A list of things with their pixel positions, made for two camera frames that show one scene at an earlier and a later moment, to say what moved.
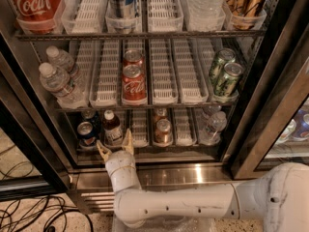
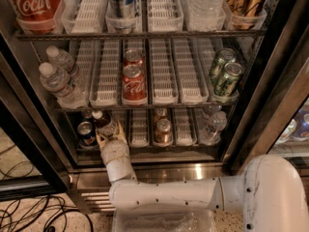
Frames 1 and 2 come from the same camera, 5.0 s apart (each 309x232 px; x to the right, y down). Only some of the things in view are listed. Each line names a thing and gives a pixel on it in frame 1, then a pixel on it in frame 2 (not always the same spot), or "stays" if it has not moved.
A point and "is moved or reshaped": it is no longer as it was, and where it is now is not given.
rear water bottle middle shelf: [60, 58] stays
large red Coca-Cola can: [37, 7] stays
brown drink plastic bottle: [112, 130] is moved or reshaped
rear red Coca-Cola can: [133, 57] stays
